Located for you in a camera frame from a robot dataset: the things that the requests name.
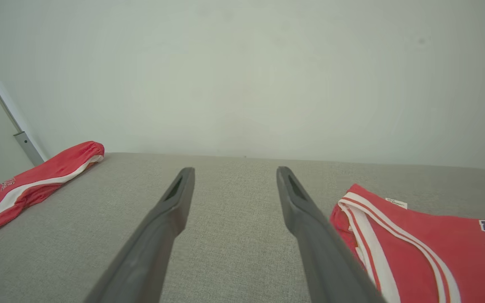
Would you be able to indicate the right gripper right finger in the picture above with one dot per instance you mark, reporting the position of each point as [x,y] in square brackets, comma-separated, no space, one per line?
[322,252]

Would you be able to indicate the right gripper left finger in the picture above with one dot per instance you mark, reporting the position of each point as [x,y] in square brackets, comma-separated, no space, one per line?
[150,252]

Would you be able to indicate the red Bulls 23 jersey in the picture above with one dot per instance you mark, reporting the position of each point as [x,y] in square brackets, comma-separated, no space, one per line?
[436,252]

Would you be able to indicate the red shorts with white stripe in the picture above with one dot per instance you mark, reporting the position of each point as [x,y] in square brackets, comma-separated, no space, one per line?
[36,181]

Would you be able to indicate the grey metal pole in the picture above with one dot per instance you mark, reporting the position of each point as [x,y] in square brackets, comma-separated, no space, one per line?
[27,147]

